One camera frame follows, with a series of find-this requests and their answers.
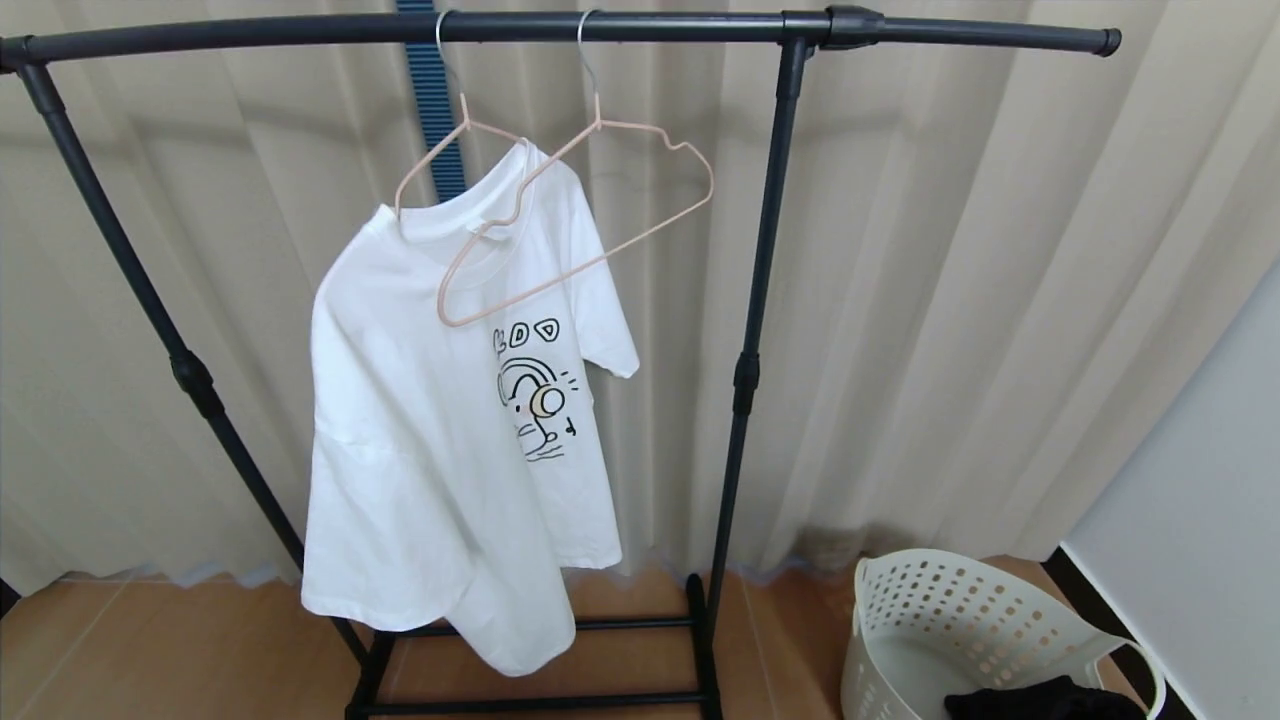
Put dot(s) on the white printed t-shirt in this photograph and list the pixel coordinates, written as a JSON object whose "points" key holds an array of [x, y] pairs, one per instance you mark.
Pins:
{"points": [[420, 450]]}

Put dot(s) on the white laundry basket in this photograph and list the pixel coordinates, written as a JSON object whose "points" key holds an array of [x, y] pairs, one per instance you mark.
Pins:
{"points": [[960, 610]]}

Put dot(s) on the black clothes rack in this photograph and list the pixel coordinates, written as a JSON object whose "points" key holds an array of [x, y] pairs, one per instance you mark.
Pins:
{"points": [[300, 27]]}

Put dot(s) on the beige curtain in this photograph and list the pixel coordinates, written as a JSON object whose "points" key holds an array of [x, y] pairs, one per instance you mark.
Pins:
{"points": [[950, 250], [200, 250]]}

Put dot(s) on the pink clothes hanger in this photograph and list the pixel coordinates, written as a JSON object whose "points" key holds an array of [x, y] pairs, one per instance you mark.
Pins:
{"points": [[660, 225], [430, 160]]}

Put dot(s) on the black garment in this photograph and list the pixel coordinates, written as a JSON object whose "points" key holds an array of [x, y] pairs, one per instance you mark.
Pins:
{"points": [[1040, 700]]}

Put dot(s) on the window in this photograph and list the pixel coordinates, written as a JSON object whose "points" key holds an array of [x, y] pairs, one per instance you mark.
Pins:
{"points": [[432, 100]]}

